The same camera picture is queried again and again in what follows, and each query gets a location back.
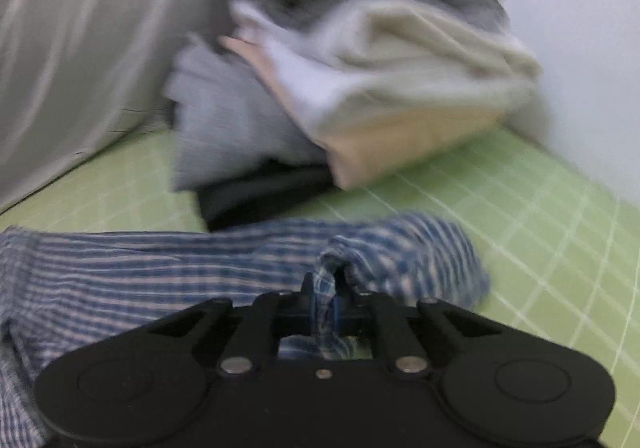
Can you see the folded grey and cream clothes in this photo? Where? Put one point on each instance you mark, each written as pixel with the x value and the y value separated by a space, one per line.
pixel 306 95

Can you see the blue plaid shirt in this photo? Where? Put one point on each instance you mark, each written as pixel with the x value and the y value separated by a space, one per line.
pixel 63 291

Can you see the green grid mat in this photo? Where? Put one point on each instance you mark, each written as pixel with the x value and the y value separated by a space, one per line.
pixel 562 252

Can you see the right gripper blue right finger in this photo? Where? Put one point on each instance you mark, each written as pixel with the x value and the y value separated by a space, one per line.
pixel 383 323

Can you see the white printed carrot sheet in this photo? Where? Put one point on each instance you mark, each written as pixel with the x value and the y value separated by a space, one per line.
pixel 78 74

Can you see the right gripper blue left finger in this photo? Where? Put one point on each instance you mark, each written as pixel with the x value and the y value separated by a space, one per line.
pixel 277 325

